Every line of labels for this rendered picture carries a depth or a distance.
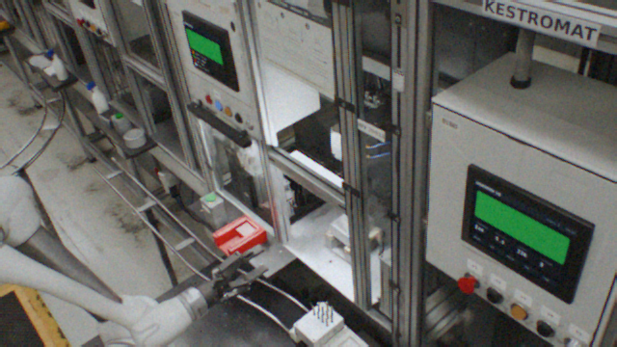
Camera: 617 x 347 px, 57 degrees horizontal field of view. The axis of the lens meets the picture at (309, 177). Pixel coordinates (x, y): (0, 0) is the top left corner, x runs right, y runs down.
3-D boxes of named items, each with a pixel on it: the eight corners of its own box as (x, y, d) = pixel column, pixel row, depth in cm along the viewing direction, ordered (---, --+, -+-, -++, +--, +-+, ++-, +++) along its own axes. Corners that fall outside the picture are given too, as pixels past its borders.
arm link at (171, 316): (174, 290, 159) (170, 299, 171) (124, 323, 152) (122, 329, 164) (196, 323, 158) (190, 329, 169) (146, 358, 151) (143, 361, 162)
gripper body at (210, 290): (210, 315, 166) (236, 297, 170) (204, 296, 161) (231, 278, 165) (197, 301, 171) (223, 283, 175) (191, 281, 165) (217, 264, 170)
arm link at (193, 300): (188, 308, 157) (206, 296, 160) (172, 290, 163) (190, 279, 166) (196, 329, 163) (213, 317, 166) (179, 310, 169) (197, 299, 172)
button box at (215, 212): (204, 221, 224) (199, 198, 217) (222, 210, 228) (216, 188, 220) (216, 230, 219) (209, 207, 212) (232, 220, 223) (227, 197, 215)
